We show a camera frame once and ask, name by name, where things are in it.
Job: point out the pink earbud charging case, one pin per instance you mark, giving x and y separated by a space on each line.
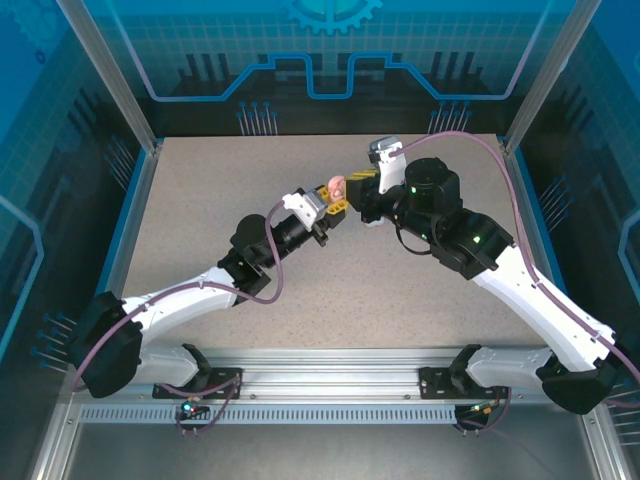
338 186

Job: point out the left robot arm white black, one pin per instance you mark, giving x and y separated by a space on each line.
170 310

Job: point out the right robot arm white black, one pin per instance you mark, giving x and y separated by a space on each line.
540 305

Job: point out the aluminium side rail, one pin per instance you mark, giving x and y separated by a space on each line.
125 240
540 220

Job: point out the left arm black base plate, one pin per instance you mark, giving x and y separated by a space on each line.
225 382

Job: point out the aluminium mounting rail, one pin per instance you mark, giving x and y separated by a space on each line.
330 372

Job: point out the aluminium frame post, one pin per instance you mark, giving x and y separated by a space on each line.
110 75
550 75

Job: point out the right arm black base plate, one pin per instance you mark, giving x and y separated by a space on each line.
435 382

